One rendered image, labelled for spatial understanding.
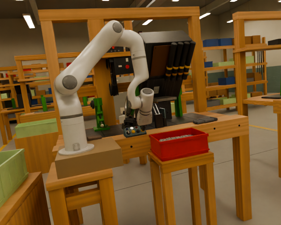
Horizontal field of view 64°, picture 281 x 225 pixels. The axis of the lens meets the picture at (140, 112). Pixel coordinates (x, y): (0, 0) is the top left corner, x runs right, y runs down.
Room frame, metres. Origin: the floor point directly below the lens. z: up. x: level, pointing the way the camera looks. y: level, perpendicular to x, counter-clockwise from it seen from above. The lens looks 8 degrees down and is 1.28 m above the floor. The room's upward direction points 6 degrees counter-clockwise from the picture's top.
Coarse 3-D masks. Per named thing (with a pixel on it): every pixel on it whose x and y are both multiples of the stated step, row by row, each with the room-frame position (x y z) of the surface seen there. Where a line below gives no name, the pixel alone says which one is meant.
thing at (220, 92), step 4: (208, 84) 11.39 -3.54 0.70; (212, 84) 11.49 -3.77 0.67; (216, 84) 11.57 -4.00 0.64; (212, 92) 10.98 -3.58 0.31; (216, 92) 11.06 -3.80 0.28; (220, 92) 11.15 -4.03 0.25; (224, 92) 11.25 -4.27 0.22; (212, 96) 11.39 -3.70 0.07; (216, 96) 11.04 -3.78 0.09; (220, 96) 11.56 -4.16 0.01; (224, 96) 11.23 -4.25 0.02
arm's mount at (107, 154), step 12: (96, 144) 1.29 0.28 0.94; (108, 144) 1.26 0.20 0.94; (60, 156) 1.12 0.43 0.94; (72, 156) 1.09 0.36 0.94; (84, 156) 1.09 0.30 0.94; (96, 156) 1.10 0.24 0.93; (108, 156) 1.12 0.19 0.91; (120, 156) 1.14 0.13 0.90; (60, 168) 1.06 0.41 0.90; (72, 168) 1.07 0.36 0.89; (84, 168) 1.09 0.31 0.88; (96, 168) 1.10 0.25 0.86; (108, 168) 1.12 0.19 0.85
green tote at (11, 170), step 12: (0, 156) 1.28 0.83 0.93; (12, 156) 1.16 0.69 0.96; (24, 156) 1.29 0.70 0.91; (0, 168) 1.01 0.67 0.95; (12, 168) 1.13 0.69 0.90; (24, 168) 1.25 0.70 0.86; (0, 180) 1.00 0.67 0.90; (12, 180) 1.10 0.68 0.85; (24, 180) 1.23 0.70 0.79; (0, 192) 0.98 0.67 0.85; (12, 192) 1.08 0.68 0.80; (0, 204) 0.96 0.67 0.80
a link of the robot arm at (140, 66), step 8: (144, 56) 1.39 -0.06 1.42; (136, 64) 1.38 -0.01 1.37; (144, 64) 1.39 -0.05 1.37; (136, 72) 1.39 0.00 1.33; (144, 72) 1.38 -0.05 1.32; (136, 80) 1.37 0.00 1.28; (144, 80) 1.40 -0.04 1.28; (128, 88) 1.38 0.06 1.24; (128, 96) 1.37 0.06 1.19; (136, 96) 1.39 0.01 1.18; (136, 104) 1.36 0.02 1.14
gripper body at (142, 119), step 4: (140, 116) 1.45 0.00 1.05; (144, 116) 1.46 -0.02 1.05; (148, 116) 1.47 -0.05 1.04; (136, 120) 1.51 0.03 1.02; (140, 120) 1.47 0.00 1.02; (144, 120) 1.48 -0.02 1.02; (148, 120) 1.49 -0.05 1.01; (140, 124) 1.49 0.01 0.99; (144, 124) 1.50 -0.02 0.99; (148, 124) 1.51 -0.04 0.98
